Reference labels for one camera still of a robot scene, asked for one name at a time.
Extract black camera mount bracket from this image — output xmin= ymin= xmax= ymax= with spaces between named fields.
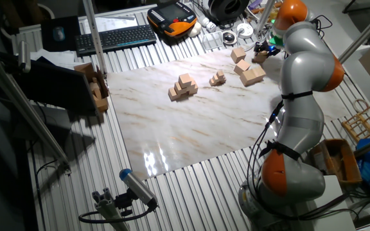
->
xmin=114 ymin=189 xmax=135 ymax=218

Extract black orange teach pendant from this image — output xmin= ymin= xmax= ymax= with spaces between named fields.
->
xmin=146 ymin=1 xmax=198 ymax=38

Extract round white power socket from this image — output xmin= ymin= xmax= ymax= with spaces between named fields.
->
xmin=236 ymin=22 xmax=254 ymax=40

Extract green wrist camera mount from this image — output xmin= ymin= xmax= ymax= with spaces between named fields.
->
xmin=267 ymin=30 xmax=285 ymax=48

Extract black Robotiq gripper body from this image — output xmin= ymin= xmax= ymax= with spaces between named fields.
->
xmin=255 ymin=40 xmax=281 ymax=56

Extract black computer keyboard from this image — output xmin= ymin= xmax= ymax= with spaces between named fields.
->
xmin=75 ymin=24 xmax=157 ymax=58

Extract white egg shaped object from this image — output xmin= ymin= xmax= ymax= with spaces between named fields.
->
xmin=188 ymin=22 xmax=202 ymax=38

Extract dark computer mouse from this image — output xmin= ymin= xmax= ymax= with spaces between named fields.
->
xmin=52 ymin=26 xmax=66 ymax=42

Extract metal bowl with white rim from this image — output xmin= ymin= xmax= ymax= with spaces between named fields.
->
xmin=222 ymin=30 xmax=238 ymax=46

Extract silver camera with blue tip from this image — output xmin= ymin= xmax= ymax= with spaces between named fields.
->
xmin=119 ymin=168 xmax=159 ymax=209

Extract clear gridded plastic box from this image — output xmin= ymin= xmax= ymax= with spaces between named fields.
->
xmin=202 ymin=31 xmax=224 ymax=51

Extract grey power cable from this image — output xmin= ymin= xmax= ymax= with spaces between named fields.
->
xmin=244 ymin=40 xmax=261 ymax=53

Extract black flat panel screen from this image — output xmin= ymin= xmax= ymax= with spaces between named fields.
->
xmin=11 ymin=59 xmax=99 ymax=115

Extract marble pattern table mat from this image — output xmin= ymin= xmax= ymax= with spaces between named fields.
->
xmin=106 ymin=41 xmax=349 ymax=181

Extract white power adapter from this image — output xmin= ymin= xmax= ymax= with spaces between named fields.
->
xmin=197 ymin=15 xmax=217 ymax=33

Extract white paper sheet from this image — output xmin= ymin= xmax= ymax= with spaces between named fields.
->
xmin=78 ymin=15 xmax=137 ymax=35
xmin=30 ymin=48 xmax=85 ymax=70

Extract wooden lattice rack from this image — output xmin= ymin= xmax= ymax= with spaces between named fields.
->
xmin=341 ymin=99 xmax=370 ymax=144

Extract aluminium frame post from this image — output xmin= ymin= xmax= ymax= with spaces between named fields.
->
xmin=82 ymin=0 xmax=108 ymax=76
xmin=254 ymin=0 xmax=276 ymax=37

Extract black filament spool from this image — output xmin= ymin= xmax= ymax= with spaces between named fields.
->
xmin=207 ymin=0 xmax=251 ymax=23

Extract black camera cable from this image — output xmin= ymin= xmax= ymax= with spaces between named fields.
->
xmin=78 ymin=200 xmax=157 ymax=225

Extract short aluminium profile piece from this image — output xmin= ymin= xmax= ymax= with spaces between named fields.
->
xmin=91 ymin=187 xmax=130 ymax=231

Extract black mouse pad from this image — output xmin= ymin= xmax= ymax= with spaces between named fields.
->
xmin=40 ymin=15 xmax=82 ymax=53

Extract brown cardboard box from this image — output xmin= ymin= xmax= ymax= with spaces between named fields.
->
xmin=74 ymin=62 xmax=110 ymax=114

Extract brown wooden tray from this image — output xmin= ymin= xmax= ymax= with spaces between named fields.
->
xmin=310 ymin=138 xmax=363 ymax=187

